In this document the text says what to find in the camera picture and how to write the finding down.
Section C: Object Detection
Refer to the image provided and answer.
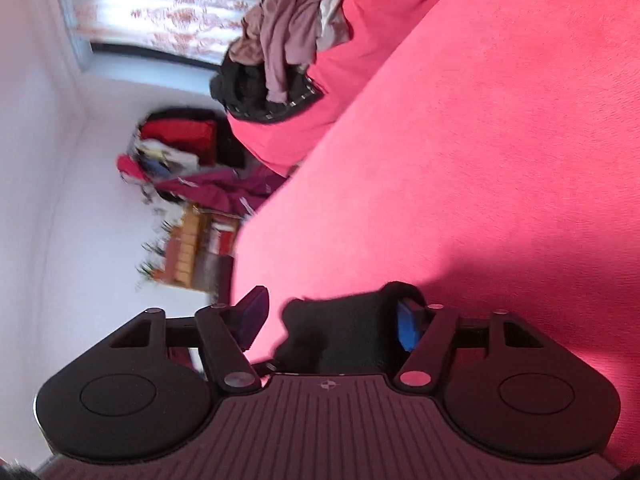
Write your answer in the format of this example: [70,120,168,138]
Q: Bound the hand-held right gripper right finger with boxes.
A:
[394,299,546,395]

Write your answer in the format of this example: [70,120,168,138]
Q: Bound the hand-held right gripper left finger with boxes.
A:
[107,285,271,393]

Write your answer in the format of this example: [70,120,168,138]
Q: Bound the black pants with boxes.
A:
[272,281,431,377]

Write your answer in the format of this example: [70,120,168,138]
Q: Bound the wooden side cabinet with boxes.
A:
[149,204,237,294]

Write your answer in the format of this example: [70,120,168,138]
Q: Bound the magenta jacket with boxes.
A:
[116,154,292,217]

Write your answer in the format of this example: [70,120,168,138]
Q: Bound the pink bed blanket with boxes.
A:
[232,0,640,480]

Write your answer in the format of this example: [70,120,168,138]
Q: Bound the open suitcase with red clothes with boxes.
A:
[131,106,247,170]

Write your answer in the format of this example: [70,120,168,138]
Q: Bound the black studded garment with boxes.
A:
[210,51,329,124]

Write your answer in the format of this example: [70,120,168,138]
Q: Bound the beige garment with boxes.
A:
[228,4,273,67]

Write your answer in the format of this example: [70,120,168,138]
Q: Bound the mauve garment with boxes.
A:
[260,0,353,104]

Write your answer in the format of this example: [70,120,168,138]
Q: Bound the pink folded quilt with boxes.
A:
[227,0,481,177]

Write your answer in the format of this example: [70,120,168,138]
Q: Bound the patterned window curtain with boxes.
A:
[55,0,266,70]

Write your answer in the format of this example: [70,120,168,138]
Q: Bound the grey white cloth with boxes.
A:
[317,0,357,52]

